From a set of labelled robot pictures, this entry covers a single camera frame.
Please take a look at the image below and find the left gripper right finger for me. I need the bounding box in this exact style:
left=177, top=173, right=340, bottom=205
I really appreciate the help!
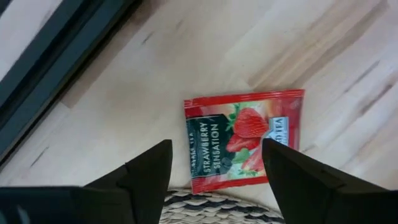
left=262, top=139, right=386, bottom=224

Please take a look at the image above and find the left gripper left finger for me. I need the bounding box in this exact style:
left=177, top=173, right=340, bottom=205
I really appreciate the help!
left=85, top=139, right=173, bottom=224

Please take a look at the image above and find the red strawberry tea packet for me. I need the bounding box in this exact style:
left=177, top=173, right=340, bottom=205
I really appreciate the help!
left=183, top=89, right=305, bottom=195

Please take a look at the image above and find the round woven straw placemat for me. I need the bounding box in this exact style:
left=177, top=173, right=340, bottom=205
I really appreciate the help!
left=158, top=188, right=285, bottom=224

